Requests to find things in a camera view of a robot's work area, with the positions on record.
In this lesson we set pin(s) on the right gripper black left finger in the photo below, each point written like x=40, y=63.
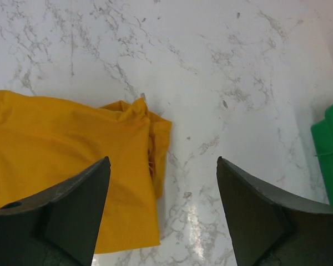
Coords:
x=59, y=225

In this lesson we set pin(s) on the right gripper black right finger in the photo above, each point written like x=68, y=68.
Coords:
x=271, y=226

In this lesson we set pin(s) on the mustard yellow t shirt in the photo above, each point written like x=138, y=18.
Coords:
x=44, y=141

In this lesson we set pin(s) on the green plastic bin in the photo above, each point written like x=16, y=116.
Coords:
x=322, y=135

